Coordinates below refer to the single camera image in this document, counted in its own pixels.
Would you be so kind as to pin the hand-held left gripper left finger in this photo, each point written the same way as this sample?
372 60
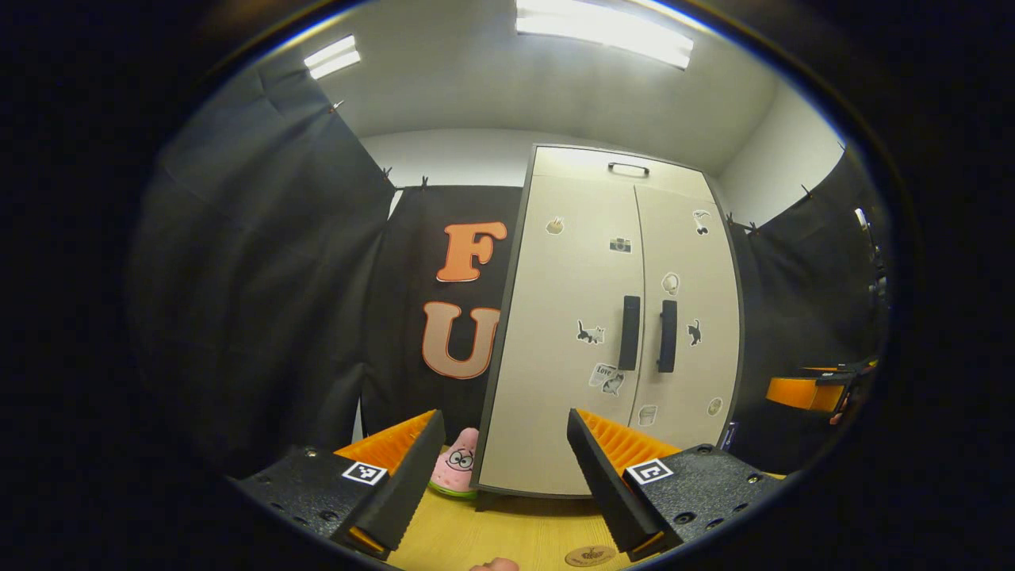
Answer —
400 492

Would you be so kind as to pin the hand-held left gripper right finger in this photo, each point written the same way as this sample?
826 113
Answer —
607 492

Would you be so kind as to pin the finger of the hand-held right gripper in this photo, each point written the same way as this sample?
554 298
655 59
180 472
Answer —
797 392

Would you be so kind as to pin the pink star plush toy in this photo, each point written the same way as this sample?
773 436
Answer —
456 468

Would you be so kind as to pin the round wooden coaster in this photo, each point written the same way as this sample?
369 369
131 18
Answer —
591 557

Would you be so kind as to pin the black backdrop cloth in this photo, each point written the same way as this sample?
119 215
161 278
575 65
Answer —
262 277
793 317

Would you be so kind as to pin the black equipment stand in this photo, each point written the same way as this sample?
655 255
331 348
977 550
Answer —
872 262

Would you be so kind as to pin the white cabinet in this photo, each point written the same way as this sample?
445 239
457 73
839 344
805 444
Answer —
547 277

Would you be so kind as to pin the white cabinet drawer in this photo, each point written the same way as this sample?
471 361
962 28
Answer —
571 162

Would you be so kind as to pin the large ceiling light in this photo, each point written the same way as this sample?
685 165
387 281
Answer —
603 28

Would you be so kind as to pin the small ceiling light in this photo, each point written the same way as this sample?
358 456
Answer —
333 57

